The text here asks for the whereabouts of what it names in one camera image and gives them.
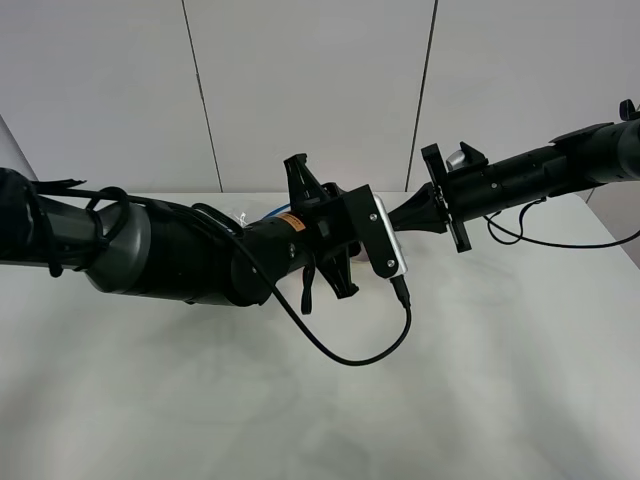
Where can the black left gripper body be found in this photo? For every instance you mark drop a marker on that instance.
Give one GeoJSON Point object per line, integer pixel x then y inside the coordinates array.
{"type": "Point", "coordinates": [328, 239]}

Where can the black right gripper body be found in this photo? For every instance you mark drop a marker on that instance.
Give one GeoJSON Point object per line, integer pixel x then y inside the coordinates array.
{"type": "Point", "coordinates": [466, 194]}

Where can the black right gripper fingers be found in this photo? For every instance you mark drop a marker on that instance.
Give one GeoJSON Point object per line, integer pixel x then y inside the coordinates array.
{"type": "Point", "coordinates": [423, 211]}

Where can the clear zip bag blue seal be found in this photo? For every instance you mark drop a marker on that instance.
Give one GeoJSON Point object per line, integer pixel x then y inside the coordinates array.
{"type": "Point", "coordinates": [247, 212]}

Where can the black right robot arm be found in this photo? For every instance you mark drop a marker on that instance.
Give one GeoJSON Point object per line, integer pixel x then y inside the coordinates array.
{"type": "Point", "coordinates": [584, 159]}

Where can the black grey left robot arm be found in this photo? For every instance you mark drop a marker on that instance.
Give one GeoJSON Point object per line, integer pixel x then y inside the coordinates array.
{"type": "Point", "coordinates": [138, 246]}

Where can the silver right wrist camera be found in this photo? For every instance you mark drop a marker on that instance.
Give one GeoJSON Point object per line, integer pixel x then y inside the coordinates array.
{"type": "Point", "coordinates": [456, 161]}

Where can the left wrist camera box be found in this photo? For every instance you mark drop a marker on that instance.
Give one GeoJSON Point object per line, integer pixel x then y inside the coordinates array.
{"type": "Point", "coordinates": [375, 232]}

